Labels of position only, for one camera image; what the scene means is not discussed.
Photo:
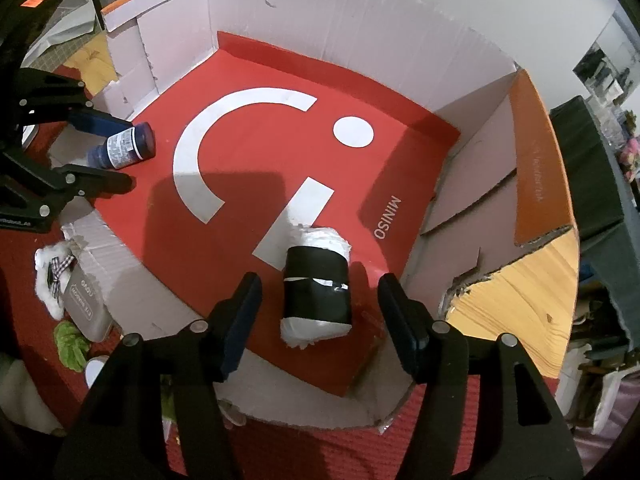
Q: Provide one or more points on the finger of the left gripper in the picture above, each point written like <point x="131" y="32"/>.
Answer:
<point x="75" y="110"/>
<point x="33" y="196"/>

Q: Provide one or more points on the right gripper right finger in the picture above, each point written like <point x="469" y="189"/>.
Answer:
<point x="520" y="432"/>

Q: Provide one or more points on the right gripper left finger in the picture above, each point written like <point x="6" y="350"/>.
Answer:
<point x="121" y="417"/>

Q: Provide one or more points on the white fluffy bunny plush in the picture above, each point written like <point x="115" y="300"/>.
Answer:
<point x="53" y="265"/>

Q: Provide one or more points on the white round jar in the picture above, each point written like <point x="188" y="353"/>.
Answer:
<point x="93" y="369"/>

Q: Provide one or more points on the green fuzzy scrunchie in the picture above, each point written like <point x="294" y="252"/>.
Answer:
<point x="71" y="345"/>

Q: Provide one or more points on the dark blue ink bottle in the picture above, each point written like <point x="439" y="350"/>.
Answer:
<point x="126" y="148"/>

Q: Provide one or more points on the grey eye shadow case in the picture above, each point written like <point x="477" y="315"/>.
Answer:
<point x="84" y="304"/>

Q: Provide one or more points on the black white plush roll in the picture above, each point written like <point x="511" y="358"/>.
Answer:
<point x="317" y="304"/>

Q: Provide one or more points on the red knitted mat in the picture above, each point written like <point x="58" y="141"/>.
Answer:
<point x="247" y="151"/>

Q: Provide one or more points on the dark green covered table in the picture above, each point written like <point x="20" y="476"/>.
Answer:
<point x="607" y="220"/>

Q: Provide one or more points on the orange cardboard box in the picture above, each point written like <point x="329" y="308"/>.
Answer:
<point x="408" y="46"/>

